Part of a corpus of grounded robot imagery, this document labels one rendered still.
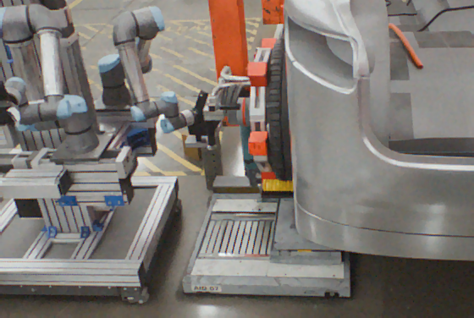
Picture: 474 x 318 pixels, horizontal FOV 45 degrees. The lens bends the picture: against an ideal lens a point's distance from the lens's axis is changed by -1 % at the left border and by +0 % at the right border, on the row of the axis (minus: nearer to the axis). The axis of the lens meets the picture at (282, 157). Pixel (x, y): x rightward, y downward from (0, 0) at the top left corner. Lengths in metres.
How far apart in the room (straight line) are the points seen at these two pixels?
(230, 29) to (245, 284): 1.32
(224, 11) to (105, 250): 1.37
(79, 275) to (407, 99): 1.74
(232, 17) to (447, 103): 1.22
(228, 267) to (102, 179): 0.79
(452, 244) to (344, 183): 0.41
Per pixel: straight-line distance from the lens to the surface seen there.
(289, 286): 2.84
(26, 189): 2.72
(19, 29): 2.49
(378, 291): 2.93
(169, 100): 2.69
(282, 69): 2.42
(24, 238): 3.32
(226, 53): 3.14
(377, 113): 2.27
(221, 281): 2.90
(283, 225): 2.97
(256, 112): 2.42
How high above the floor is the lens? 2.01
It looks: 30 degrees down
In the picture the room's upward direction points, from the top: 4 degrees counter-clockwise
